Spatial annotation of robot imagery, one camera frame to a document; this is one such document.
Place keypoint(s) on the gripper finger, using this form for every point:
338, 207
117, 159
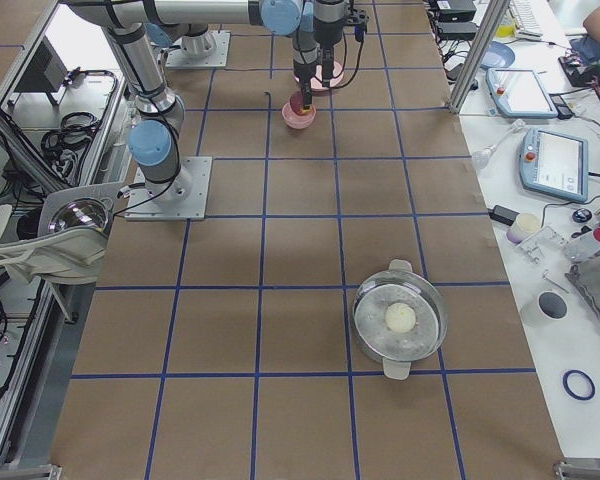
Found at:
326, 73
306, 93

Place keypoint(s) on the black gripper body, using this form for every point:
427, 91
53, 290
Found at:
303, 66
326, 40

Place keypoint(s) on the red apple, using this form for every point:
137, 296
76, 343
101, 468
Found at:
297, 104

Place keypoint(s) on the pink bowl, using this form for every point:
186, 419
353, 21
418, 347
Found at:
295, 120

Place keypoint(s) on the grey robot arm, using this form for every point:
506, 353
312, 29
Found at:
154, 142
315, 27

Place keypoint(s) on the blue plate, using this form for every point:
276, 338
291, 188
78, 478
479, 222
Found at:
497, 55

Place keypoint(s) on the far teach pendant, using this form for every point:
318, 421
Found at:
519, 93

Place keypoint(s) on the teach pendant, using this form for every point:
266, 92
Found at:
519, 93
554, 164

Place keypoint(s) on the black power adapter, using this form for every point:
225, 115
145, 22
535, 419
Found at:
502, 215

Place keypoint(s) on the near teach pendant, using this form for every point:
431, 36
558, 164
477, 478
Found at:
554, 164

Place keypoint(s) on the white steamed bun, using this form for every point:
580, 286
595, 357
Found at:
400, 318

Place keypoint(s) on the steel steamer pot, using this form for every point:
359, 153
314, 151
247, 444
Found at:
393, 351

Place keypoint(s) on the white paper cup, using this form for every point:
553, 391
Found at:
548, 307

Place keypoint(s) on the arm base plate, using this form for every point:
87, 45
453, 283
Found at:
185, 199
204, 51

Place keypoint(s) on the aluminium frame post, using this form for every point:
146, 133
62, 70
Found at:
486, 31

